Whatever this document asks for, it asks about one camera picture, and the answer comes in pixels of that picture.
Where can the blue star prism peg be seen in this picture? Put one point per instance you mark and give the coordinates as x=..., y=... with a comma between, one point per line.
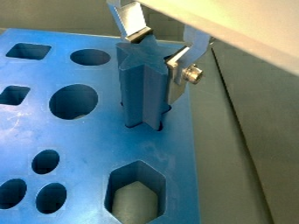
x=143, y=76

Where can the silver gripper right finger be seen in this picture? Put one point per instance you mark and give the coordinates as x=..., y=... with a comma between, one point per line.
x=182, y=69

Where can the blue shape sorter block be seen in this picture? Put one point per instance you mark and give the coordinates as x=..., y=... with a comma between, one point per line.
x=72, y=163

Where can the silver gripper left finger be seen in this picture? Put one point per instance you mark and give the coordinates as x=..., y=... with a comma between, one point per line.
x=128, y=16

